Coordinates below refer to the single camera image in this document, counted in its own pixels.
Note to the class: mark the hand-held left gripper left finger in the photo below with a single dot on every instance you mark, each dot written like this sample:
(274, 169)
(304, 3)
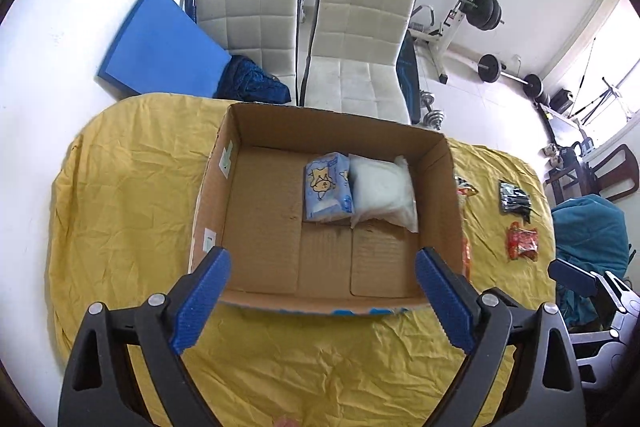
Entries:
(200, 302)

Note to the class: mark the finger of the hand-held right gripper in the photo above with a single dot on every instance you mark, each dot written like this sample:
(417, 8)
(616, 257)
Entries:
(575, 275)

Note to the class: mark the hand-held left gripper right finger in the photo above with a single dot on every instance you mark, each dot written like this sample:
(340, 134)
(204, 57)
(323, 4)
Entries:
(445, 302)

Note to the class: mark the cardboard box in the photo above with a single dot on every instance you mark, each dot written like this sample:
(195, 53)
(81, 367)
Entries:
(320, 257)

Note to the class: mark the teal cloth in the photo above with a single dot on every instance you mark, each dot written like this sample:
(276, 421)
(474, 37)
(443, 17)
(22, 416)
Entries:
(592, 232)

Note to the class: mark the red snack packet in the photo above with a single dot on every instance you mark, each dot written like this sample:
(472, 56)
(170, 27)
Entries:
(522, 243)

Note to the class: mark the black snack packet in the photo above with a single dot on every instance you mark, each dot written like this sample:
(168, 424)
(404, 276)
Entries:
(515, 199)

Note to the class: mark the dark wooden chair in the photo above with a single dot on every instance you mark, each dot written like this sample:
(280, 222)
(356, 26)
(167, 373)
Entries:
(612, 172)

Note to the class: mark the orange striped snack packet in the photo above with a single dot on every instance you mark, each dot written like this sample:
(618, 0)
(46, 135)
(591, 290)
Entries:
(465, 192)

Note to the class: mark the yellow tablecloth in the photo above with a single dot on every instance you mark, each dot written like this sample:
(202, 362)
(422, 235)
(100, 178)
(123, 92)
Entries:
(125, 207)

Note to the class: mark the white plastic bag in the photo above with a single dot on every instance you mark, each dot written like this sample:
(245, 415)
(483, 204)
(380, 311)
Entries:
(382, 194)

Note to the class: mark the blue cartoon tissue pack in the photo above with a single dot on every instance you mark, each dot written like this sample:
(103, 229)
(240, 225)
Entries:
(327, 189)

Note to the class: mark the black box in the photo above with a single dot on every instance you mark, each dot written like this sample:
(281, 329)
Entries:
(562, 102)

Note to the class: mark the chrome dumbbell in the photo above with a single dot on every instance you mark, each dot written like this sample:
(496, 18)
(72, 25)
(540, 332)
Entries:
(434, 117)

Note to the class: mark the short barbell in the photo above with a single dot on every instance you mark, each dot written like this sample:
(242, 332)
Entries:
(490, 68)

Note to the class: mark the dark blue cloth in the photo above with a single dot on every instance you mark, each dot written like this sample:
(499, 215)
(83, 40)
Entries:
(250, 82)

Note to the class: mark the white weight bench rack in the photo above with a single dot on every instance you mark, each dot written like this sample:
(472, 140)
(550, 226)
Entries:
(442, 42)

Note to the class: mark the white padded chair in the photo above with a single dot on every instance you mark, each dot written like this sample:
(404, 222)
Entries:
(357, 57)
(250, 17)

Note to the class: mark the blue foam mat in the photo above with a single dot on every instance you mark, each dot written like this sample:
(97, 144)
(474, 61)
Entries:
(160, 42)

